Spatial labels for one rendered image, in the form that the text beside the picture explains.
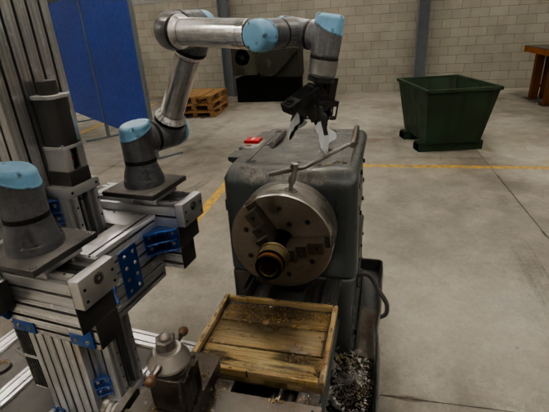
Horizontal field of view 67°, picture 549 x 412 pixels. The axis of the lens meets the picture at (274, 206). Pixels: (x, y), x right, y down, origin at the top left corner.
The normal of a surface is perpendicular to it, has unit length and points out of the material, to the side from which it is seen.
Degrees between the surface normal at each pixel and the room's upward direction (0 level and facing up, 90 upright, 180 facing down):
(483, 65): 90
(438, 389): 0
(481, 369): 0
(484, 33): 90
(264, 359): 0
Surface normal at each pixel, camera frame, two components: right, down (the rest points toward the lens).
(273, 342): -0.06, -0.91
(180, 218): -0.34, 0.40
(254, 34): -0.59, 0.36
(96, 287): 0.94, 0.09
